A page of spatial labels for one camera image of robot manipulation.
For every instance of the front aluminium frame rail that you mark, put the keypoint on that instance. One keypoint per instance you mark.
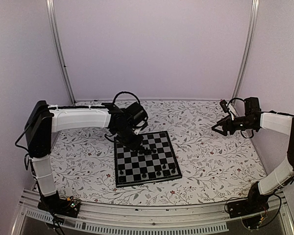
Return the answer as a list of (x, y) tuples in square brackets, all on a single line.
[(203, 219)]

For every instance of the black chess piece cluster piece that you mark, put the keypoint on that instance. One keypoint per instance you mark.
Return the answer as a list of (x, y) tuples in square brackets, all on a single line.
[(146, 151)]

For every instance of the black and grey chessboard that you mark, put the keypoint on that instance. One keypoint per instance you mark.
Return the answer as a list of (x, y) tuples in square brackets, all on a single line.
[(135, 164)]

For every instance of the aluminium frame post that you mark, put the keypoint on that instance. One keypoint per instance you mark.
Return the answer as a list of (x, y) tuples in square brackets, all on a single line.
[(59, 52), (248, 45)]

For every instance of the right rear aluminium frame post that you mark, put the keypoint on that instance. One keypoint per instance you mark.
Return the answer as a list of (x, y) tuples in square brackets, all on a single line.
[(248, 45)]

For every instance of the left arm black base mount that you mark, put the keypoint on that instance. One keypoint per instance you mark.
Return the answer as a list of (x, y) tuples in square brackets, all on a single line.
[(53, 204)]

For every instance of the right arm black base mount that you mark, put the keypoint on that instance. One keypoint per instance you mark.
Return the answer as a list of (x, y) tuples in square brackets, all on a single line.
[(254, 203)]

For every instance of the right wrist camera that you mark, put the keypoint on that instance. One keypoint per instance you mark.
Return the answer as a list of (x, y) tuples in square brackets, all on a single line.
[(228, 108)]

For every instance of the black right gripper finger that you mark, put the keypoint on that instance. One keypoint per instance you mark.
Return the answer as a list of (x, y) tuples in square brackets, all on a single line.
[(225, 122), (221, 129)]

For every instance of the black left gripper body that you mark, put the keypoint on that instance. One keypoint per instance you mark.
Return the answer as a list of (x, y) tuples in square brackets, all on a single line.
[(126, 138)]

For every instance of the left rear aluminium frame post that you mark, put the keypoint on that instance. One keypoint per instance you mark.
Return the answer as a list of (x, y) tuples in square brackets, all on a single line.
[(59, 52)]

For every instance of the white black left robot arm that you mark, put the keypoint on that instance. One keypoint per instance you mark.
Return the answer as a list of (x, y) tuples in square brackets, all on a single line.
[(45, 120)]

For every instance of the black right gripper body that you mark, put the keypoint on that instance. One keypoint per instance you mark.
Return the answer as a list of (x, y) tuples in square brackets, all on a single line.
[(232, 129)]

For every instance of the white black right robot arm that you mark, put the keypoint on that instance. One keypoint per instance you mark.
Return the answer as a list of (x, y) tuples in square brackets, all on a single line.
[(277, 143)]

